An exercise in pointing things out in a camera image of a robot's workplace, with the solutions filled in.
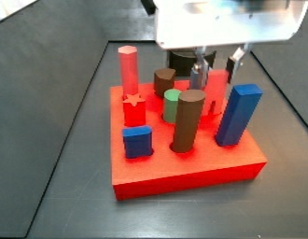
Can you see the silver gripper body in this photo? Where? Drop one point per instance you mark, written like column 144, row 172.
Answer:
column 196, row 23

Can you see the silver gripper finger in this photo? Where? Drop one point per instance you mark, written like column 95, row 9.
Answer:
column 201, row 64
column 235, row 60

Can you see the red double-square peg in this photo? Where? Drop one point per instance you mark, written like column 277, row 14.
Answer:
column 215, row 91

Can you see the red peg board base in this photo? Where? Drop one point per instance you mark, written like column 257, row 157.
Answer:
column 168, row 171

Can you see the light blue notched peg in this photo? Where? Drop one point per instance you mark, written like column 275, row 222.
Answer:
column 197, row 81

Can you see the black curved stand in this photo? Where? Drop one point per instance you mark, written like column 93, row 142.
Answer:
column 183, row 58

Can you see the tall brown cylinder peg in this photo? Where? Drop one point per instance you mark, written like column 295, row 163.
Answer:
column 189, row 111

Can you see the dark brown short peg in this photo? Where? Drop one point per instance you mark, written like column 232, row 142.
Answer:
column 164, row 80

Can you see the green cylinder peg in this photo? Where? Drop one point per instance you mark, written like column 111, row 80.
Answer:
column 171, row 102

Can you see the tall blue rectangular peg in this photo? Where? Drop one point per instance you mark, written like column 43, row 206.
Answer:
column 244, row 99

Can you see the tall red hexagonal peg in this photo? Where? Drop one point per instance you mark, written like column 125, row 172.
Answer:
column 129, row 69

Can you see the red star peg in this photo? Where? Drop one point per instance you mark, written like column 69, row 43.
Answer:
column 135, row 110

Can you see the short blue rounded peg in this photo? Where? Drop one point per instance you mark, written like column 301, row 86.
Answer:
column 137, row 139

